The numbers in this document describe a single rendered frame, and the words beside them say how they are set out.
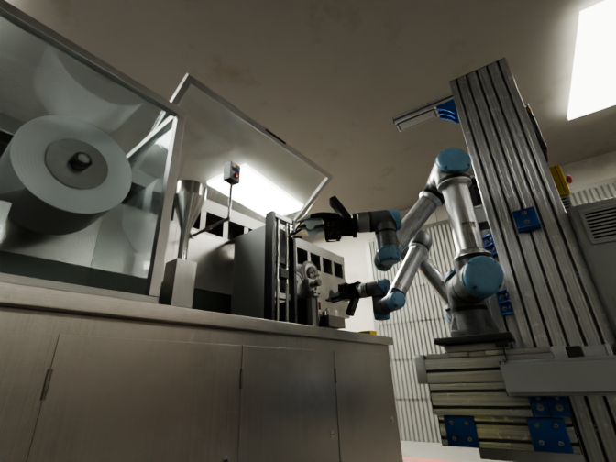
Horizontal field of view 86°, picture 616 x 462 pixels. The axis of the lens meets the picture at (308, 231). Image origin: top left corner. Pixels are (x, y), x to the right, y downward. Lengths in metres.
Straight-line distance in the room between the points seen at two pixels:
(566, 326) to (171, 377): 1.22
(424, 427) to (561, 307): 3.46
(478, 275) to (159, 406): 0.94
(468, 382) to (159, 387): 0.89
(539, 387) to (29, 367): 1.15
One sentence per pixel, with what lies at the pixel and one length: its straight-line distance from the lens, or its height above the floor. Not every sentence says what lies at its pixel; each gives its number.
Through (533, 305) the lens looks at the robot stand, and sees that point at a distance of 1.43.
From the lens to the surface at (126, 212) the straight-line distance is 1.06.
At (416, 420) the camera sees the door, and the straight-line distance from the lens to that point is 4.72.
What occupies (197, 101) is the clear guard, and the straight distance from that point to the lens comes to 1.75.
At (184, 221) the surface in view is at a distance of 1.52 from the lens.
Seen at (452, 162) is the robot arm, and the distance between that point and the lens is 1.29.
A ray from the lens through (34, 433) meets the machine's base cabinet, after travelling 0.89.
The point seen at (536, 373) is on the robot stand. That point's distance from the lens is 1.10.
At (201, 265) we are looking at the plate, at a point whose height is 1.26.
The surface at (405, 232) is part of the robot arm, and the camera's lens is 1.30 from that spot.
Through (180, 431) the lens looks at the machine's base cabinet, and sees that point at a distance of 1.01.
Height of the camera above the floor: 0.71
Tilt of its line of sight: 24 degrees up
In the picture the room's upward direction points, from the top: 2 degrees counter-clockwise
